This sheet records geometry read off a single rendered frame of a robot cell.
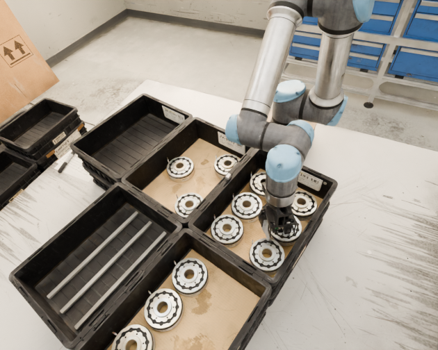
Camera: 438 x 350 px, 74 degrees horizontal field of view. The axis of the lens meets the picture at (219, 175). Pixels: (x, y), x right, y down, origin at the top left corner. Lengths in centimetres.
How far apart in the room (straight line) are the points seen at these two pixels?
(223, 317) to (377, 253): 58
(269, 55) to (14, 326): 112
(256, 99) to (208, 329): 61
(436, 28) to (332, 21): 179
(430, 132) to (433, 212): 158
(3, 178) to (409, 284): 212
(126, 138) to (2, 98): 227
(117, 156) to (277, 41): 77
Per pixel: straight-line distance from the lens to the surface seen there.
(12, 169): 223
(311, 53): 277
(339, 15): 87
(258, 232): 96
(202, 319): 87
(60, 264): 107
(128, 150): 127
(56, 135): 202
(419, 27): 261
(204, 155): 116
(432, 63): 273
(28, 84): 358
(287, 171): 63
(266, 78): 78
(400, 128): 280
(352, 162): 138
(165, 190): 108
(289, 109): 115
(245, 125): 75
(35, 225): 139
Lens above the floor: 167
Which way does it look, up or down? 51 degrees down
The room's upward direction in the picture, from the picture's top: 6 degrees counter-clockwise
